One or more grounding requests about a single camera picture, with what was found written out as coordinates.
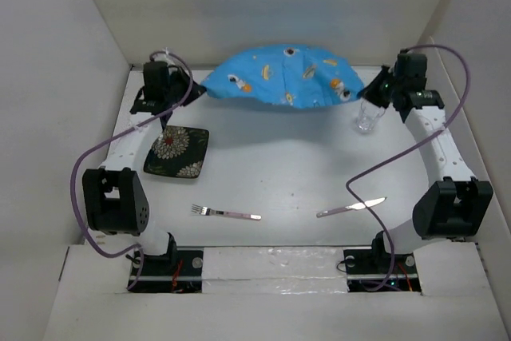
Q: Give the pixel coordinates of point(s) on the black floral square plate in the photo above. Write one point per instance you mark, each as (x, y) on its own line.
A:
(178, 152)

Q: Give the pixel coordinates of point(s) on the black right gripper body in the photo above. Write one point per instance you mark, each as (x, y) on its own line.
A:
(398, 85)

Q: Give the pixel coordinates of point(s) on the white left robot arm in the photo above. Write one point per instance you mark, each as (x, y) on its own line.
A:
(115, 201)

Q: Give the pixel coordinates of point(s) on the pink handled fork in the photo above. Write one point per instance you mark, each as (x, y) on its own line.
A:
(206, 211)

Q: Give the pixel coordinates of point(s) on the clear drinking glass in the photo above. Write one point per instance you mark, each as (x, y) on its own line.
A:
(368, 117)

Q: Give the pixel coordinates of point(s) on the pink handled knife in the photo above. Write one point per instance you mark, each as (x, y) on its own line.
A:
(351, 207)

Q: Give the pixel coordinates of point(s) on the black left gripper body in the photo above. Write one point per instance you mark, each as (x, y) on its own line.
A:
(167, 93)

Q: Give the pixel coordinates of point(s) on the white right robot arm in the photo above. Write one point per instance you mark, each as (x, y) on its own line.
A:
(456, 201)

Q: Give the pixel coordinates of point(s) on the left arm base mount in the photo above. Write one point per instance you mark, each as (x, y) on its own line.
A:
(180, 276)

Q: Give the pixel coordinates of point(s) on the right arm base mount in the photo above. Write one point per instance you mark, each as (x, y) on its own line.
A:
(364, 271)

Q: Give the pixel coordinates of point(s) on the blue space print cloth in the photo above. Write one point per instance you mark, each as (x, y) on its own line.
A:
(299, 76)

